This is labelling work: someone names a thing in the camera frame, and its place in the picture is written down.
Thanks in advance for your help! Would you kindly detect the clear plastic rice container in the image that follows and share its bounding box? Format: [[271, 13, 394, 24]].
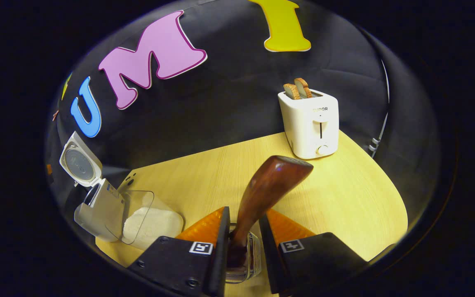
[[106, 190, 184, 251]]

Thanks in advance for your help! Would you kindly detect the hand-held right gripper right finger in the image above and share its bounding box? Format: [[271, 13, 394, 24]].
[[259, 208, 370, 296]]

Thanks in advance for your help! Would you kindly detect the black backdrop cloth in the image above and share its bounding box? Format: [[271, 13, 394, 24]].
[[46, 0, 442, 231]]

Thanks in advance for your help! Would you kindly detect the white toaster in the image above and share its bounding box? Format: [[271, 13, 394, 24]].
[[278, 89, 340, 160]]

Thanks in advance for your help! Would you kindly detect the thin power cable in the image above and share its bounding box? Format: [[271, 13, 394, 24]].
[[367, 60, 390, 158]]

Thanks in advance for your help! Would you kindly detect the brown toast slice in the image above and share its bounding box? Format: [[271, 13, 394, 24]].
[[294, 78, 313, 99], [284, 83, 301, 100]]

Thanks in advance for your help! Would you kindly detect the white rice cooker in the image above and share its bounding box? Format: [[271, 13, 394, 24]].
[[59, 131, 127, 243]]

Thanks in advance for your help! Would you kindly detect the white rice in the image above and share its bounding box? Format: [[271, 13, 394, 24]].
[[122, 207, 183, 250]]

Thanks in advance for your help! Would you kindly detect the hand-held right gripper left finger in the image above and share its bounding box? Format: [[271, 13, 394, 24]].
[[127, 206, 230, 297]]

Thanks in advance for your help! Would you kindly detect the clear chopstick holder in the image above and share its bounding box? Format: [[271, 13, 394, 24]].
[[225, 223, 263, 284]]

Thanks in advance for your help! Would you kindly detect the brown wooden spoon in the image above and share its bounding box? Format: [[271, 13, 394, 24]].
[[226, 156, 314, 269]]

